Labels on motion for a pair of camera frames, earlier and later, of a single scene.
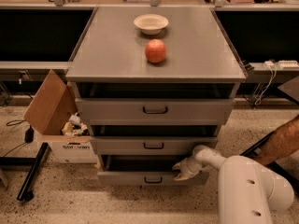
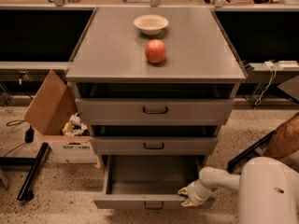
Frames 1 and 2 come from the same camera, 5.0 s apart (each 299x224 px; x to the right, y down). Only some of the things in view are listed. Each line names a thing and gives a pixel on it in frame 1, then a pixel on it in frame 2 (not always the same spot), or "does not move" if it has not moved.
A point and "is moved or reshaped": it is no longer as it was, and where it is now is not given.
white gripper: (192, 167) to (193, 194)
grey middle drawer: (149, 146) does not move
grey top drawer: (153, 111) does not move
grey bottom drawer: (145, 170) is moved or reshaped
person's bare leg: (279, 143) does not move
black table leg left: (35, 162) does not move
